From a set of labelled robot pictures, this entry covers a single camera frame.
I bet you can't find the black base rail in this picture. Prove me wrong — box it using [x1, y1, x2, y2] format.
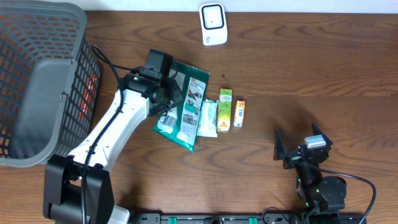
[127, 212, 362, 224]

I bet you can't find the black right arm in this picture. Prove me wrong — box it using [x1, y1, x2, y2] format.
[273, 123, 347, 223]

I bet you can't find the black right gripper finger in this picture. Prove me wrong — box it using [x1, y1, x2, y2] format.
[312, 123, 333, 146]
[273, 130, 285, 161]

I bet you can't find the white teal wipes packet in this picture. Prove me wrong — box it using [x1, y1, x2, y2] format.
[197, 99, 218, 138]

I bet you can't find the grey plastic mesh basket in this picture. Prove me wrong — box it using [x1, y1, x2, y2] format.
[1, 1, 101, 167]

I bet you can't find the small orange candy box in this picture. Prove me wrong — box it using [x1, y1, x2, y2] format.
[233, 100, 246, 128]

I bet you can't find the green snack box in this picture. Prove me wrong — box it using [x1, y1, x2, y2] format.
[217, 88, 233, 133]

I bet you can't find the green white 3M packet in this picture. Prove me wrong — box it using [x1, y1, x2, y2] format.
[153, 61, 210, 152]

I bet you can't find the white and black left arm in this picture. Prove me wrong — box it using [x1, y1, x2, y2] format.
[43, 49, 182, 223]

